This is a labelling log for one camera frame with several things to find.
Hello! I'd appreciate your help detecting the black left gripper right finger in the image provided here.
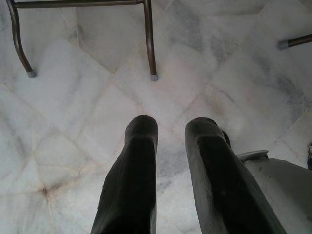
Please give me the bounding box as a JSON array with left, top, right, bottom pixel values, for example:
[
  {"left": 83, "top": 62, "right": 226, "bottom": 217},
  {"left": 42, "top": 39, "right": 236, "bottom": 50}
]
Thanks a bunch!
[{"left": 184, "top": 117, "right": 287, "bottom": 234}]

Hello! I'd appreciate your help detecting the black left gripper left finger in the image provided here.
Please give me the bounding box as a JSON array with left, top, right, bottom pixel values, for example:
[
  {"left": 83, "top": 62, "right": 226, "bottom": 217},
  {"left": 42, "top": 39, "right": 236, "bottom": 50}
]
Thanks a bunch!
[{"left": 90, "top": 114, "right": 159, "bottom": 234}]

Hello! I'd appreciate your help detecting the dark metal two-leg table frame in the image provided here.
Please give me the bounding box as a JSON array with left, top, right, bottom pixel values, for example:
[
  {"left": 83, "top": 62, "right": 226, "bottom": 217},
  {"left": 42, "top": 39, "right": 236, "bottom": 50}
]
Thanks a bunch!
[{"left": 6, "top": 0, "right": 160, "bottom": 82}]

